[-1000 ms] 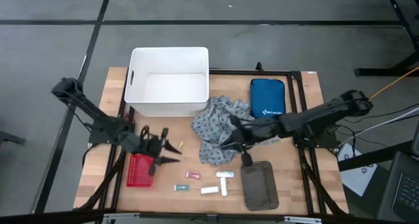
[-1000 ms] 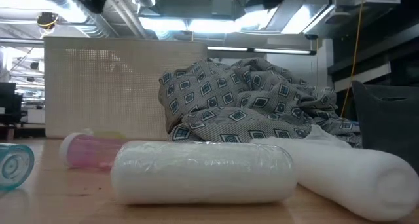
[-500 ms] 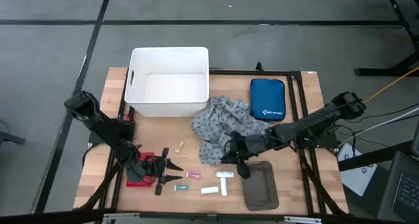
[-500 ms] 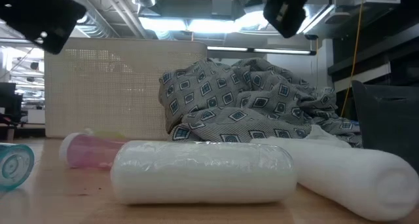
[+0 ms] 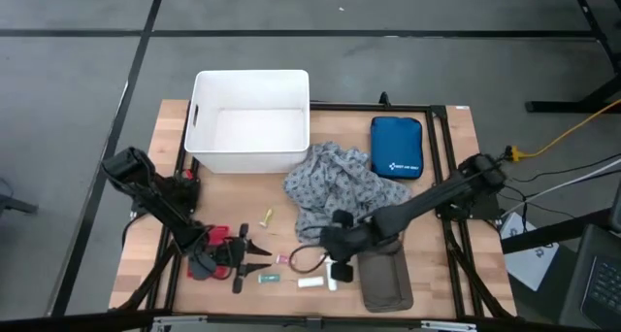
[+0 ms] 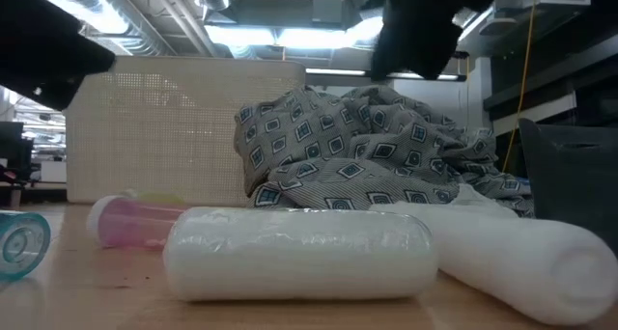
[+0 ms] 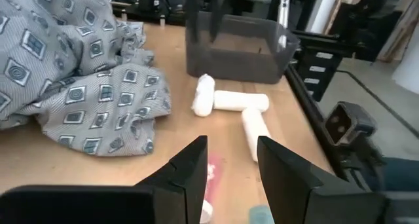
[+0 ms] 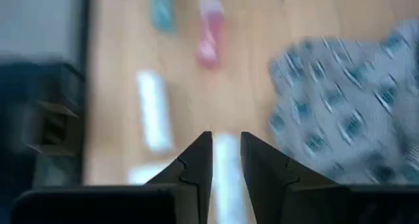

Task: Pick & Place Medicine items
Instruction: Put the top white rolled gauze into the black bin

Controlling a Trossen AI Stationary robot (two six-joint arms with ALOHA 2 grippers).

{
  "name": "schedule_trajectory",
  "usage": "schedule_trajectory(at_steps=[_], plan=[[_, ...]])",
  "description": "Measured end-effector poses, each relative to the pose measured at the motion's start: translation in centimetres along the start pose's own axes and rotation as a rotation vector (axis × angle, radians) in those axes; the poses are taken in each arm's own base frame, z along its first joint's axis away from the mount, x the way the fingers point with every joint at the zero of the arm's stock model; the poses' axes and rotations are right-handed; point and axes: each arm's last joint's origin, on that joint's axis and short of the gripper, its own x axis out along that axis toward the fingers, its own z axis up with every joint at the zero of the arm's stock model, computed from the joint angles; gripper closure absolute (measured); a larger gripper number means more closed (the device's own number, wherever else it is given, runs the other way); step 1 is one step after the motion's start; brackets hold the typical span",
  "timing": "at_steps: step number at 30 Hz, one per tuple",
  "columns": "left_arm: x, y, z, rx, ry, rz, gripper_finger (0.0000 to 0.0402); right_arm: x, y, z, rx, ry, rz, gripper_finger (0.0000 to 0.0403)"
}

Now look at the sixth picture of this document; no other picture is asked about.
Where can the grey patterned cloth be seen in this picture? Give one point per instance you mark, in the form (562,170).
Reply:
(338,146)

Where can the pink pill bottle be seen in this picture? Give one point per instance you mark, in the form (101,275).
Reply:
(130,224)

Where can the plastic-wrapped white gauze roll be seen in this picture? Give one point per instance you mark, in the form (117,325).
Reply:
(299,257)

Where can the long ceiling strip lamp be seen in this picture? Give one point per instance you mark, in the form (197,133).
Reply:
(338,72)

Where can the grey ceiling box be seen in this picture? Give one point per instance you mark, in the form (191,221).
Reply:
(328,8)

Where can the bright fluorescent ceiling light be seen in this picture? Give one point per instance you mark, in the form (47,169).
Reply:
(289,36)

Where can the white perforated plastic bin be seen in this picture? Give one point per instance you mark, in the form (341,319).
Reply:
(159,137)

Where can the dark grey plastic tray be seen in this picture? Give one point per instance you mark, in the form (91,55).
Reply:
(574,185)

